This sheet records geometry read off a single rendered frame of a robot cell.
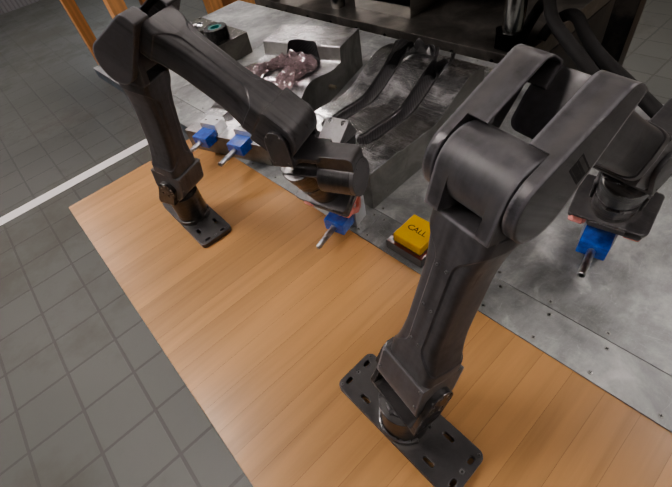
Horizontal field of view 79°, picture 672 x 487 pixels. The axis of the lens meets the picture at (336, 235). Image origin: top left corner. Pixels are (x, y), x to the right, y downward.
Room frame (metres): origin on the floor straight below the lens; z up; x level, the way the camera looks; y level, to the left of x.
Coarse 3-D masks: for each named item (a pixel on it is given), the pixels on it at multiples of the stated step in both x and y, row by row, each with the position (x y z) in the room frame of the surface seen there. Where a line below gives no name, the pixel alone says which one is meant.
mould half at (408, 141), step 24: (384, 48) 0.98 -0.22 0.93; (408, 72) 0.86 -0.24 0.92; (456, 72) 0.80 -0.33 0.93; (480, 72) 0.79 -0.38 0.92; (360, 96) 0.88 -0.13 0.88; (384, 96) 0.84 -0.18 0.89; (432, 96) 0.77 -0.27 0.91; (456, 96) 0.74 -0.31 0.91; (360, 120) 0.77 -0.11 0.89; (408, 120) 0.74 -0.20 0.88; (432, 120) 0.71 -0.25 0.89; (360, 144) 0.68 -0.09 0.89; (384, 144) 0.67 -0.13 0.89; (408, 144) 0.65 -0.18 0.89; (384, 168) 0.61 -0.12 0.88; (408, 168) 0.65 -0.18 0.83; (384, 192) 0.61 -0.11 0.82
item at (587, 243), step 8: (584, 224) 0.40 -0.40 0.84; (584, 232) 0.38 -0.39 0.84; (592, 232) 0.38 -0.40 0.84; (600, 232) 0.38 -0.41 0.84; (608, 232) 0.37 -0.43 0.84; (584, 240) 0.37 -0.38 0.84; (592, 240) 0.37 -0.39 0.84; (600, 240) 0.36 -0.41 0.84; (608, 240) 0.36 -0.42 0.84; (576, 248) 0.37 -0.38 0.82; (584, 248) 0.36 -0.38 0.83; (592, 248) 0.36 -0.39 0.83; (600, 248) 0.35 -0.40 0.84; (608, 248) 0.34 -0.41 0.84; (584, 256) 0.35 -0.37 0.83; (592, 256) 0.34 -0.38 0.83; (600, 256) 0.35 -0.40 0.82; (584, 264) 0.33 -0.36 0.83; (584, 272) 0.32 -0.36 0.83
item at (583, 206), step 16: (592, 176) 0.41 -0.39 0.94; (576, 192) 0.40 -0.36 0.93; (656, 192) 0.35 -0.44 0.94; (576, 208) 0.38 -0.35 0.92; (592, 208) 0.36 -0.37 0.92; (608, 208) 0.33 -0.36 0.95; (656, 208) 0.33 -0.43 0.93; (608, 224) 0.34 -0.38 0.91; (624, 224) 0.33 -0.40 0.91; (640, 224) 0.32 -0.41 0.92
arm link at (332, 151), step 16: (272, 144) 0.48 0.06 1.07; (304, 144) 0.50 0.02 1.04; (320, 144) 0.49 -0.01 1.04; (336, 144) 0.48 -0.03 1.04; (352, 144) 0.47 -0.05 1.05; (272, 160) 0.48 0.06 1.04; (288, 160) 0.47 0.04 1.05; (304, 160) 0.47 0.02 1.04; (320, 160) 0.46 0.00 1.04; (336, 160) 0.45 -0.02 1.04; (352, 160) 0.44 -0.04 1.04; (320, 176) 0.46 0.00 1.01; (336, 176) 0.44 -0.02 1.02; (352, 176) 0.43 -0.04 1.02; (368, 176) 0.46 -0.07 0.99; (336, 192) 0.45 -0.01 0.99; (352, 192) 0.43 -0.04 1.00
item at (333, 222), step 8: (360, 208) 0.56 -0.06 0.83; (328, 216) 0.55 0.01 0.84; (336, 216) 0.55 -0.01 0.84; (352, 216) 0.55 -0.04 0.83; (360, 216) 0.56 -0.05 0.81; (328, 224) 0.54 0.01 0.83; (336, 224) 0.53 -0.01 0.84; (344, 224) 0.52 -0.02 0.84; (352, 224) 0.55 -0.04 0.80; (328, 232) 0.52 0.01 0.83; (344, 232) 0.52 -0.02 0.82; (320, 240) 0.51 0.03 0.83
